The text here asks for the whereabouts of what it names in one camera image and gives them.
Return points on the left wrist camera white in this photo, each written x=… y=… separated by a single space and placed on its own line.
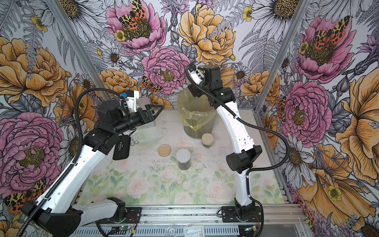
x=134 y=100

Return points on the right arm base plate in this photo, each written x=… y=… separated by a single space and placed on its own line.
x=231 y=214

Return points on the foil sealed tea jar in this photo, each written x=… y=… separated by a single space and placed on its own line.
x=183 y=157

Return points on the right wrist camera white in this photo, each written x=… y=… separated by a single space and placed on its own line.
x=196 y=76

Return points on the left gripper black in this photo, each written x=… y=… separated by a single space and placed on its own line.
x=150 y=112

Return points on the yellow bin liner bag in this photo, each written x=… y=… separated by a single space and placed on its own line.
x=195 y=112

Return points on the mesh waste bin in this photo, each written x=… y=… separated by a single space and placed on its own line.
x=198 y=134

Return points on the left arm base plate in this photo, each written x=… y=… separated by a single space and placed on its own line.
x=130 y=215

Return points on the clear plastic bowl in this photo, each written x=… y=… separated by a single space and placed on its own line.
x=148 y=135

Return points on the aluminium front rail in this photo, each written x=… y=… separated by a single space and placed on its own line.
x=274 y=214

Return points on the surgical label box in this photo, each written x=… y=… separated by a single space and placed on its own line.
x=193 y=231

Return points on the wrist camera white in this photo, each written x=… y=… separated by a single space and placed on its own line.
x=134 y=100
x=196 y=76

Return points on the closed beige lid jar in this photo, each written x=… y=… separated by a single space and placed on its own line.
x=207 y=140

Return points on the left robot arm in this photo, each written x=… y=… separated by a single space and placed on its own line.
x=53 y=211

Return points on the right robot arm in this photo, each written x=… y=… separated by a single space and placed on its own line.
x=207 y=81

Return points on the beige lid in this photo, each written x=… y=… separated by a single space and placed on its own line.
x=164 y=150

